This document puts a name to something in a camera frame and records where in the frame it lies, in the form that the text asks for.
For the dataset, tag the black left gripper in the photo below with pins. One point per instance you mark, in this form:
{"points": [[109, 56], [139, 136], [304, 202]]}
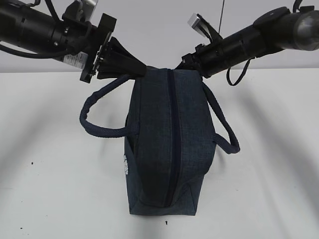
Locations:
{"points": [[97, 49]]}

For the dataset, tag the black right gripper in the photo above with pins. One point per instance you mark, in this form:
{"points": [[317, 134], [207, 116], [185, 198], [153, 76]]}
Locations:
{"points": [[207, 60]]}

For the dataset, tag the dark blue lunch bag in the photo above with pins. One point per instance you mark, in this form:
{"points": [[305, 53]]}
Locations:
{"points": [[172, 130]]}

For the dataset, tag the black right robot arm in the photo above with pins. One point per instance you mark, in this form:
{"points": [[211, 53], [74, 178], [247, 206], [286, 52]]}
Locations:
{"points": [[271, 33]]}

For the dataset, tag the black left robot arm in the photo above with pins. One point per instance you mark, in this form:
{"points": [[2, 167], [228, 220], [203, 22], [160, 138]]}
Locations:
{"points": [[71, 39]]}

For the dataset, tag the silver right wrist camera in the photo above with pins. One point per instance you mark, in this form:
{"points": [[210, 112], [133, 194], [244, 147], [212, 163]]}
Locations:
{"points": [[204, 28]]}

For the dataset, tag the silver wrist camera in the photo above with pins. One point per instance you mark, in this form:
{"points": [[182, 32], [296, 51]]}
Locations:
{"points": [[204, 28], [81, 10]]}

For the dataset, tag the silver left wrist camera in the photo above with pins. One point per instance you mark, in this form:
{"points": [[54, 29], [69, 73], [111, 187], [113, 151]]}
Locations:
{"points": [[81, 10]]}

